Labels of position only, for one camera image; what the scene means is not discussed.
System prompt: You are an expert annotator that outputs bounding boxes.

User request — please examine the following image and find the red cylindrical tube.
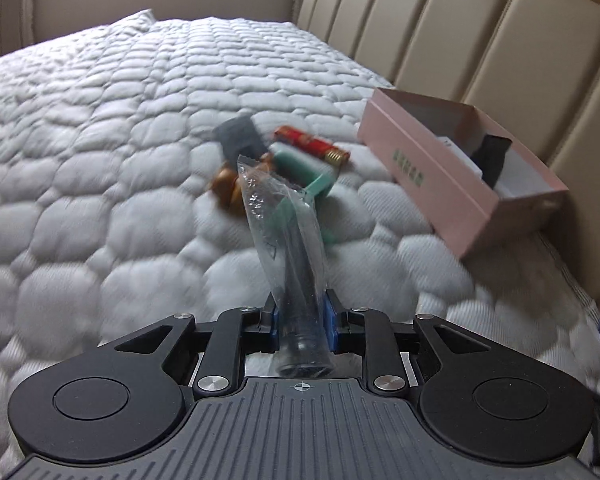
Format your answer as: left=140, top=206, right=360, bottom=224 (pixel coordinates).
left=274, top=126, right=350, bottom=168

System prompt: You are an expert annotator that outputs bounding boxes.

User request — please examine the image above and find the beige padded headboard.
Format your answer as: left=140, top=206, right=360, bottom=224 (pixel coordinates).
left=296, top=0, right=600, bottom=306

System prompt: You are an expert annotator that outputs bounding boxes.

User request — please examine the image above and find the grey blue pink packet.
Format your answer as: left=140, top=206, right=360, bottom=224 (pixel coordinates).
left=213, top=115, right=268, bottom=167

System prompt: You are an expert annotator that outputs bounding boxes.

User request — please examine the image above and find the black tool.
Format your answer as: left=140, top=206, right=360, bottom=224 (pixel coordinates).
left=237, top=155, right=334, bottom=378

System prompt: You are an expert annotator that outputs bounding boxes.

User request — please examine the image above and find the white quilted mattress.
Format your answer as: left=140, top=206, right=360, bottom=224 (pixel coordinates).
left=0, top=11, right=600, bottom=478

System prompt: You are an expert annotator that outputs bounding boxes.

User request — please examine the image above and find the white card in box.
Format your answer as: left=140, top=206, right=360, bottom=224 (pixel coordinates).
left=438, top=136, right=482, bottom=179

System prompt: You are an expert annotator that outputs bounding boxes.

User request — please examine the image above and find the brown wooden figurine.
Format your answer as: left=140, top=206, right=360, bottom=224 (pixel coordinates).
left=209, top=152, right=275, bottom=217

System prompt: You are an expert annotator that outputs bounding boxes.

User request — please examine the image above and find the black object in box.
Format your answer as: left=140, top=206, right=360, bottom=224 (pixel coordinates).
left=470, top=134, right=513, bottom=188

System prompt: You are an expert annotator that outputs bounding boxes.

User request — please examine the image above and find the teal plastic handle tool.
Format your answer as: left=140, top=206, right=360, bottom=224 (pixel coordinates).
left=260, top=142, right=338, bottom=245

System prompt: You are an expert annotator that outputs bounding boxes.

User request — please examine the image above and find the pink cardboard box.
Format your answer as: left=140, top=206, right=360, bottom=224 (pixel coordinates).
left=358, top=88, right=568, bottom=258

